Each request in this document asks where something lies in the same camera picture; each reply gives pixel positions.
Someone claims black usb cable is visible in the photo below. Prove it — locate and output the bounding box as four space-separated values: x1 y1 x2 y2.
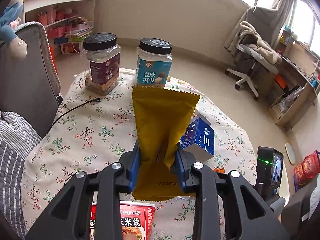
51 97 102 127

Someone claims grey striped cushion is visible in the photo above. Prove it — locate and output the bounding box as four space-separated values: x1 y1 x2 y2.
0 112 41 239

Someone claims wooden desk shelf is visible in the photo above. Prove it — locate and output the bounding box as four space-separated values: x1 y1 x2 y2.
269 26 319 129

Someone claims teal label macadamia jar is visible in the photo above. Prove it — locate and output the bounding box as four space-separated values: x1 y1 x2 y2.
135 37 172 88

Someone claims floral tablecloth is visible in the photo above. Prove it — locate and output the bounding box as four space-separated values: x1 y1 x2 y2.
21 68 257 228

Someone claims black camera device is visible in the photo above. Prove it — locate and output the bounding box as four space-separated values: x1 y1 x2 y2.
255 146 284 201

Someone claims yellow snack wrapper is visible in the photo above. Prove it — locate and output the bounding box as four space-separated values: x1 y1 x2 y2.
132 87 200 202

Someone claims red instant noodle cup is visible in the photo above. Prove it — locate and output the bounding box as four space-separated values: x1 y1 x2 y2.
89 200 156 240

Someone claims white bookshelf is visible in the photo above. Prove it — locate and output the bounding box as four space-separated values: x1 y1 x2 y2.
23 0 96 54

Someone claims blue milk carton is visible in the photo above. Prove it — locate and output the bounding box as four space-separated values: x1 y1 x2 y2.
180 115 215 162

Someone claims grey chair back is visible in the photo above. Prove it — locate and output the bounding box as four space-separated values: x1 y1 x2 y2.
1 22 63 138

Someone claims blue plush toy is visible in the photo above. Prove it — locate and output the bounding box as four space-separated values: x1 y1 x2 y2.
1 2 28 60

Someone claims white office chair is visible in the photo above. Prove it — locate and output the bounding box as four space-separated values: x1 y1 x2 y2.
224 6 281 100

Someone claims red shopping bag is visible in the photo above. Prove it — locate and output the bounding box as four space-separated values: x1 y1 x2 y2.
293 150 319 187

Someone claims purple label nut jar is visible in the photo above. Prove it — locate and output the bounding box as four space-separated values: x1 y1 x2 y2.
82 33 121 96

